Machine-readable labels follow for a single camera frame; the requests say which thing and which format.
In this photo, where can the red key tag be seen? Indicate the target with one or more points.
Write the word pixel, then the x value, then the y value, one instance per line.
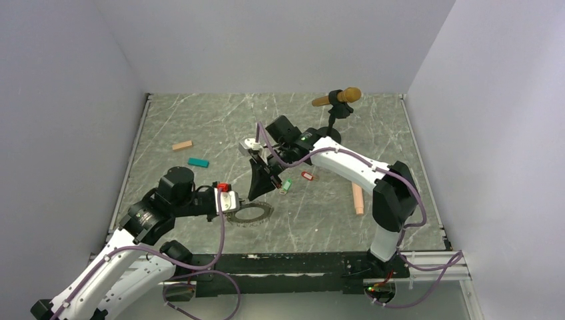
pixel 309 176

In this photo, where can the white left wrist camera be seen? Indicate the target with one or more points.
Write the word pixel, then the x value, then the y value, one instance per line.
pixel 226 199

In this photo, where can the natural wooden block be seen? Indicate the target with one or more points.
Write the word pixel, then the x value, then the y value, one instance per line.
pixel 182 146

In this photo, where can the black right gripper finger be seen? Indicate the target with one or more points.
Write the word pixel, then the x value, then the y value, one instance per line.
pixel 273 179
pixel 258 181

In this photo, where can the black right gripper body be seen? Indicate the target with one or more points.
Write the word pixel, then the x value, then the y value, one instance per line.
pixel 275 165

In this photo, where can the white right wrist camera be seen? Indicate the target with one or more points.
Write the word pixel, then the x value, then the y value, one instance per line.
pixel 250 147

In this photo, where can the pink toy microphone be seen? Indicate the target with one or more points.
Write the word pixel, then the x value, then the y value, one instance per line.
pixel 358 199

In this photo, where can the teal wooden block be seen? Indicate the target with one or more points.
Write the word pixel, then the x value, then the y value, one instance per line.
pixel 202 163

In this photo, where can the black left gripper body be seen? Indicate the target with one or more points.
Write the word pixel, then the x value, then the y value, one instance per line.
pixel 203 203

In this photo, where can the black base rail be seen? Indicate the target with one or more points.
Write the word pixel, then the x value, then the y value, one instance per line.
pixel 261 273

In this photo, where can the metal disc with keyrings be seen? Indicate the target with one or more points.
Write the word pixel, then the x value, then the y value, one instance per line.
pixel 250 214

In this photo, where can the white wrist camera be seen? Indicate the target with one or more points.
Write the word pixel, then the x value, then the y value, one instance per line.
pixel 250 147
pixel 226 199

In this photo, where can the green key tag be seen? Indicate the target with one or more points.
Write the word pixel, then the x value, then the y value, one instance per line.
pixel 285 187

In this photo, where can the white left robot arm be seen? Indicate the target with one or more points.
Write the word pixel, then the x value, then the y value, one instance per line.
pixel 129 264

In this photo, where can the black microphone stand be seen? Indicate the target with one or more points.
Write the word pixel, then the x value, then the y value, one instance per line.
pixel 337 111

